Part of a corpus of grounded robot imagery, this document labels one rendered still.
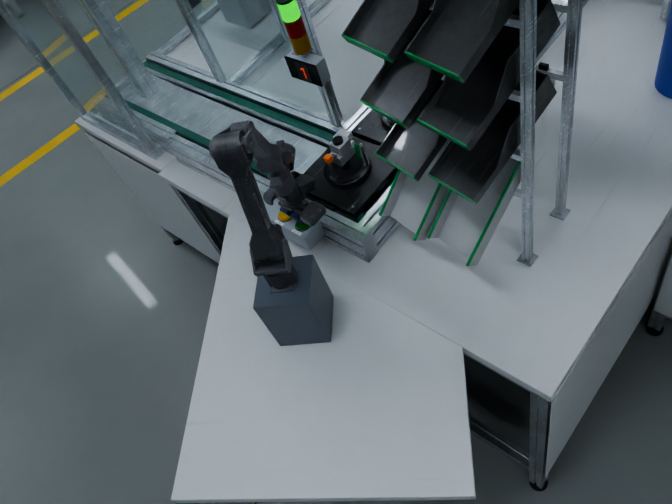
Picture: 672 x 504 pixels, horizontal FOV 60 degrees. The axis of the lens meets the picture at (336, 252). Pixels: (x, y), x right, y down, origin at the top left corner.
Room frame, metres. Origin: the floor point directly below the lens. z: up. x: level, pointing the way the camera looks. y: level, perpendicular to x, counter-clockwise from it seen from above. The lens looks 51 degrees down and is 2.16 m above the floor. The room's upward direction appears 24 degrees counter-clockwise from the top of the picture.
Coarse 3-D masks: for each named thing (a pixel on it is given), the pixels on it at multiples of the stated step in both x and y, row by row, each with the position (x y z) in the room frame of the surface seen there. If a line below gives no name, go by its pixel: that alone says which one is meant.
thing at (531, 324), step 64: (640, 0) 1.53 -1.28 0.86; (640, 64) 1.25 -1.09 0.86; (576, 128) 1.12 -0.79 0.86; (640, 128) 1.02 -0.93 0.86; (192, 192) 1.55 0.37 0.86; (576, 192) 0.91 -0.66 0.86; (640, 192) 0.83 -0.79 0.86; (320, 256) 1.06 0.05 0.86; (384, 256) 0.97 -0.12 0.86; (448, 256) 0.89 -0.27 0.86; (512, 256) 0.81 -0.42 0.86; (576, 256) 0.73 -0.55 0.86; (640, 256) 0.66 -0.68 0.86; (448, 320) 0.71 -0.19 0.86; (512, 320) 0.64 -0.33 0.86; (576, 320) 0.57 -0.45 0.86
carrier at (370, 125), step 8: (376, 112) 1.41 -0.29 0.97; (368, 120) 1.39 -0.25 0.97; (376, 120) 1.38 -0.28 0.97; (384, 120) 1.34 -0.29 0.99; (360, 128) 1.37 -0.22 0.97; (368, 128) 1.36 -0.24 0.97; (376, 128) 1.35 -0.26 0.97; (384, 128) 1.33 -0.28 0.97; (360, 136) 1.35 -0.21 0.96; (368, 136) 1.33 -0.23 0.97; (376, 136) 1.31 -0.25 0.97; (384, 136) 1.30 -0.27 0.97; (376, 144) 1.30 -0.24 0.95
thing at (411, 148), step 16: (432, 96) 1.04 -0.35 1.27; (400, 128) 1.02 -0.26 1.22; (416, 128) 0.99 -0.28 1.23; (384, 144) 1.01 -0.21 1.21; (400, 144) 0.99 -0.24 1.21; (416, 144) 0.96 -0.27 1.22; (432, 144) 0.93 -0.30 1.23; (384, 160) 0.98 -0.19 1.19; (400, 160) 0.95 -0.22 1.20; (416, 160) 0.93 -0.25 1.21; (432, 160) 0.90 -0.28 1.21; (416, 176) 0.88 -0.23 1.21
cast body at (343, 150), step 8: (336, 136) 1.24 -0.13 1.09; (344, 136) 1.24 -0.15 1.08; (336, 144) 1.22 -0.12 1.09; (344, 144) 1.21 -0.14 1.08; (352, 144) 1.23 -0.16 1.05; (336, 152) 1.22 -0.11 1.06; (344, 152) 1.21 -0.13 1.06; (352, 152) 1.22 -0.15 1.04; (336, 160) 1.21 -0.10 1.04; (344, 160) 1.20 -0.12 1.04
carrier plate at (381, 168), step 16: (368, 144) 1.30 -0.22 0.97; (320, 160) 1.32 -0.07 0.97; (320, 176) 1.25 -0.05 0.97; (368, 176) 1.17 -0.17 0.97; (384, 176) 1.15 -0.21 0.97; (320, 192) 1.19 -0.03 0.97; (336, 192) 1.17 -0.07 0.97; (352, 192) 1.14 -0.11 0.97; (368, 192) 1.12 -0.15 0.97; (336, 208) 1.12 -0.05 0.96; (352, 208) 1.08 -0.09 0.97
